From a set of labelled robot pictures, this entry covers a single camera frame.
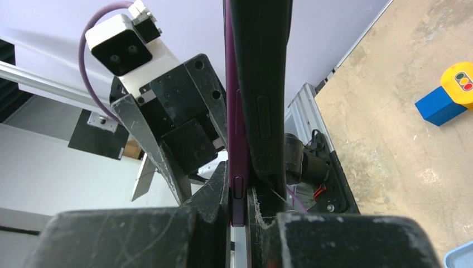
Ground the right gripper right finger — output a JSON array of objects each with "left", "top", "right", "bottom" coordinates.
[{"left": 247, "top": 185, "right": 441, "bottom": 267}]

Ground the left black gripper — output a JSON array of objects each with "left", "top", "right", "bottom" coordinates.
[{"left": 110, "top": 54, "right": 228, "bottom": 205}]

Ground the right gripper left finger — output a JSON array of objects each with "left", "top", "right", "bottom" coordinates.
[{"left": 25, "top": 161, "right": 229, "bottom": 267}]

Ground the phone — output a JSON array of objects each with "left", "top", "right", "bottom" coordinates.
[{"left": 224, "top": 1, "right": 249, "bottom": 227}]

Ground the black phone case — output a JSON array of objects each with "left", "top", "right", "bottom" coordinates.
[{"left": 229, "top": 1, "right": 293, "bottom": 192}]

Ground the blue toy brick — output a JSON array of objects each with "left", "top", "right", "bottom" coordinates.
[{"left": 415, "top": 86, "right": 467, "bottom": 126}]

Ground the yellow toy brick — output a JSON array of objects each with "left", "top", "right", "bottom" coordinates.
[{"left": 440, "top": 61, "right": 472, "bottom": 110}]

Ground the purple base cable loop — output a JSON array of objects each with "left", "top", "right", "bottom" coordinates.
[{"left": 286, "top": 185, "right": 308, "bottom": 214}]

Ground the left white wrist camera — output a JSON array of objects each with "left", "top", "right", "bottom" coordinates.
[{"left": 79, "top": 1, "right": 180, "bottom": 98}]

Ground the aluminium table frame rail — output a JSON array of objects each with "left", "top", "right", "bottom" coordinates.
[{"left": 284, "top": 83, "right": 334, "bottom": 152}]

